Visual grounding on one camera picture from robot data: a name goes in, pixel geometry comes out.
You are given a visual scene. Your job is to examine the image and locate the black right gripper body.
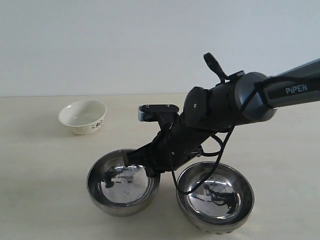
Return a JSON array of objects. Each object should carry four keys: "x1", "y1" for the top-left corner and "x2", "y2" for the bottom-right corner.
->
[{"x1": 147, "y1": 113, "x2": 213, "y2": 173}]

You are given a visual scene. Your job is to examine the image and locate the smooth stainless steel bowl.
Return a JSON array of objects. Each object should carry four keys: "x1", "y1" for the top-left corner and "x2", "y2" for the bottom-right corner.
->
[{"x1": 86, "y1": 148, "x2": 161, "y2": 217}]

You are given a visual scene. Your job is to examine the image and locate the white floral ceramic bowl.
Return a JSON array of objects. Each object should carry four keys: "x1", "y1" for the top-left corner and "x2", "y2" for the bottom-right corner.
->
[{"x1": 58, "y1": 99, "x2": 107, "y2": 135}]

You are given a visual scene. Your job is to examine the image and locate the ribbed stainless steel bowl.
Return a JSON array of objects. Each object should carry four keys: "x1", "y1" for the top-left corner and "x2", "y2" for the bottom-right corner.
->
[{"x1": 176, "y1": 163, "x2": 255, "y2": 235}]

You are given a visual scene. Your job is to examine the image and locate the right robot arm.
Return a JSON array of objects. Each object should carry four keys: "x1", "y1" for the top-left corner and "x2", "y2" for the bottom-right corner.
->
[{"x1": 124, "y1": 53, "x2": 320, "y2": 177}]

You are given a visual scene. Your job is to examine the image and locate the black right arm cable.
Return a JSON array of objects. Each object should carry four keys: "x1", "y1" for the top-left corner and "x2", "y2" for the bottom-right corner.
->
[{"x1": 170, "y1": 77, "x2": 276, "y2": 195}]

